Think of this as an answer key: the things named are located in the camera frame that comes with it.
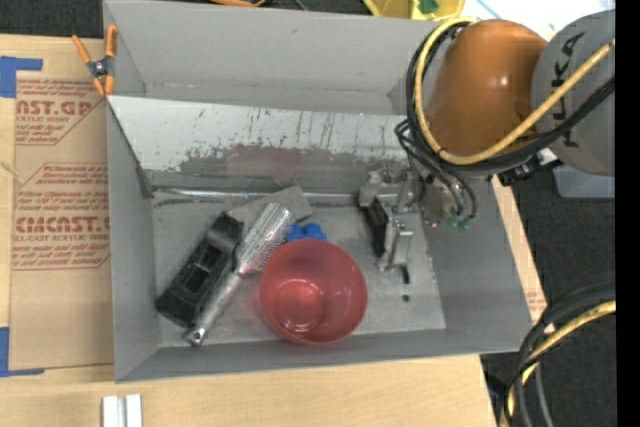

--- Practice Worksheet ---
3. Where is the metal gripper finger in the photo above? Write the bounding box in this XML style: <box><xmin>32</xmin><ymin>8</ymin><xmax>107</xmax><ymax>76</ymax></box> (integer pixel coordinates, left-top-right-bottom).
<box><xmin>358</xmin><ymin>197</ymin><xmax>390</xmax><ymax>260</ymax></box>
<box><xmin>377</xmin><ymin>214</ymin><xmax>417</xmax><ymax>274</ymax></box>

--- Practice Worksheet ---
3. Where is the blue toy block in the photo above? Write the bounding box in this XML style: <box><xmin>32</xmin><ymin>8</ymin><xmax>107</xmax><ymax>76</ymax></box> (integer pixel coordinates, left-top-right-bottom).
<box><xmin>284</xmin><ymin>222</ymin><xmax>329</xmax><ymax>244</ymax></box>

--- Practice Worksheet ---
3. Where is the red bowl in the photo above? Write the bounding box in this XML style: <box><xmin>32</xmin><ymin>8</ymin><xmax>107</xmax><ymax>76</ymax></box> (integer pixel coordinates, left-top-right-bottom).
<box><xmin>258</xmin><ymin>237</ymin><xmax>370</xmax><ymax>346</ymax></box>

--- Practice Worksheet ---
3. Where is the grey flat sheet piece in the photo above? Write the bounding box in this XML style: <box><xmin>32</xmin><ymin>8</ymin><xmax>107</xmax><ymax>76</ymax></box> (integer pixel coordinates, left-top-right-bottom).
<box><xmin>227</xmin><ymin>185</ymin><xmax>315</xmax><ymax>226</ymax></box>

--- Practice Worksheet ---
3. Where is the silver round hairbrush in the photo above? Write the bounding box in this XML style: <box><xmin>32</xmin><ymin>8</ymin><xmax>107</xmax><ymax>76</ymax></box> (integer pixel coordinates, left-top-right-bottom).
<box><xmin>182</xmin><ymin>201</ymin><xmax>297</xmax><ymax>347</ymax></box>

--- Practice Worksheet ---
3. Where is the grey metal bin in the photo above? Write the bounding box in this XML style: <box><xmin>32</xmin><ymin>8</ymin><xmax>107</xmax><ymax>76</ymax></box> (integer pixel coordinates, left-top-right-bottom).
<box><xmin>102</xmin><ymin>0</ymin><xmax>535</xmax><ymax>384</ymax></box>

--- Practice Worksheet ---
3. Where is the brown cardboard board, red print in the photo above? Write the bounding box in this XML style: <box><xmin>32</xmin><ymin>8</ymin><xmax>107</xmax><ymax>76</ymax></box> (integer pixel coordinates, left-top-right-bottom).
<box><xmin>0</xmin><ymin>33</ymin><xmax>117</xmax><ymax>372</ymax></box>

